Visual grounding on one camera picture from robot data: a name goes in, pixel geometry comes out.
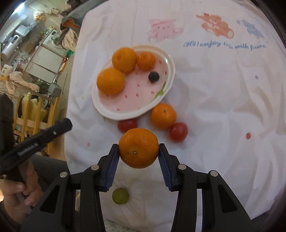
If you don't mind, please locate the small mandarin on plate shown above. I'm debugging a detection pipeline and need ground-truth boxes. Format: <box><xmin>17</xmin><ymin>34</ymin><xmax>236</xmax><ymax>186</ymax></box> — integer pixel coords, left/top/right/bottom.
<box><xmin>137</xmin><ymin>52</ymin><xmax>156</xmax><ymax>72</ymax></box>

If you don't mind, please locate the green grape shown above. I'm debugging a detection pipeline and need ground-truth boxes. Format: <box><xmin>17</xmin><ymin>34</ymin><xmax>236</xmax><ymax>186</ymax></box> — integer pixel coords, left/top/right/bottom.
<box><xmin>112</xmin><ymin>188</ymin><xmax>129</xmax><ymax>205</ymax></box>

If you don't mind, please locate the red cherry tomato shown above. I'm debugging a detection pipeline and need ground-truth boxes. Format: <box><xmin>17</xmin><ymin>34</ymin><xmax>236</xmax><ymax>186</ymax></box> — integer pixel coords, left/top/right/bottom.
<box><xmin>169</xmin><ymin>122</ymin><xmax>188</xmax><ymax>143</ymax></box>
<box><xmin>117</xmin><ymin>118</ymin><xmax>138</xmax><ymax>133</ymax></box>

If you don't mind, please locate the white cartoon bear bedsheet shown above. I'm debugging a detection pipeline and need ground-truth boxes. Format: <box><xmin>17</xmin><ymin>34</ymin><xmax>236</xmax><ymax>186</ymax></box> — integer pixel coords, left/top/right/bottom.
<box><xmin>65</xmin><ymin>1</ymin><xmax>285</xmax><ymax>230</ymax></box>

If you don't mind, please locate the white water heater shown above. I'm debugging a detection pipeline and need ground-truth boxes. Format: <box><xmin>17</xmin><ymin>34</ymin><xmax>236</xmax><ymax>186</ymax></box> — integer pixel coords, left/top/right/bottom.
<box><xmin>1</xmin><ymin>35</ymin><xmax>21</xmax><ymax>61</ymax></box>

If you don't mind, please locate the dark purple grape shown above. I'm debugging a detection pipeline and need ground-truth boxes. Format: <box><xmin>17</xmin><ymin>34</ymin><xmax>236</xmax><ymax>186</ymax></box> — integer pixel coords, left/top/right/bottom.
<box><xmin>148</xmin><ymin>72</ymin><xmax>160</xmax><ymax>83</ymax></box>

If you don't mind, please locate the white cabinet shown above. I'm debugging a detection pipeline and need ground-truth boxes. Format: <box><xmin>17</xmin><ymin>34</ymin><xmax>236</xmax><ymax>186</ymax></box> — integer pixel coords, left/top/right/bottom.
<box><xmin>23</xmin><ymin>29</ymin><xmax>67</xmax><ymax>84</ymax></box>

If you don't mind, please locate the pink white ceramic plate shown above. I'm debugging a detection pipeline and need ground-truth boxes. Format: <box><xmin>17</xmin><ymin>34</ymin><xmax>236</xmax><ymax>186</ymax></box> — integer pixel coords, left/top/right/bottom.
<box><xmin>92</xmin><ymin>44</ymin><xmax>176</xmax><ymax>121</ymax></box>

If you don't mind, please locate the person's left hand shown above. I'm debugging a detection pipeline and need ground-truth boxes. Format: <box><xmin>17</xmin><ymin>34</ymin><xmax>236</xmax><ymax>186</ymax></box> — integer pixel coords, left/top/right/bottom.
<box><xmin>1</xmin><ymin>162</ymin><xmax>43</xmax><ymax>224</ymax></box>

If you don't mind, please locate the large orange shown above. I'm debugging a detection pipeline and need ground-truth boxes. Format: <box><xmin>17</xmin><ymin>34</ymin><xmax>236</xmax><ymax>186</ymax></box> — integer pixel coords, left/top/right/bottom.
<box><xmin>97</xmin><ymin>67</ymin><xmax>125</xmax><ymax>96</ymax></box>
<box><xmin>112</xmin><ymin>47</ymin><xmax>137</xmax><ymax>73</ymax></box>

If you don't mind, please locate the mandarin orange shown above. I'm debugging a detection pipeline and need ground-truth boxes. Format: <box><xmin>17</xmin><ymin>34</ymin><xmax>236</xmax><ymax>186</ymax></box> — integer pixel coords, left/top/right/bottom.
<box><xmin>150</xmin><ymin>104</ymin><xmax>177</xmax><ymax>130</ymax></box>
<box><xmin>118</xmin><ymin>128</ymin><xmax>159</xmax><ymax>169</ymax></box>

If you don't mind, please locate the pile of clothes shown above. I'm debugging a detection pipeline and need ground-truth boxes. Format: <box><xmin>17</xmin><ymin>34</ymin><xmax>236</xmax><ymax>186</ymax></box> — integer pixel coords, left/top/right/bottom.
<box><xmin>59</xmin><ymin>0</ymin><xmax>105</xmax><ymax>52</ymax></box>

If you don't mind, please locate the wooden crib rail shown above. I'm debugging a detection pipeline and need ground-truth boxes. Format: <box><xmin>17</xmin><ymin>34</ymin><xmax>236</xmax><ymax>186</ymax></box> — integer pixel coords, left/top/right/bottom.
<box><xmin>1</xmin><ymin>75</ymin><xmax>60</xmax><ymax>143</ymax></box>

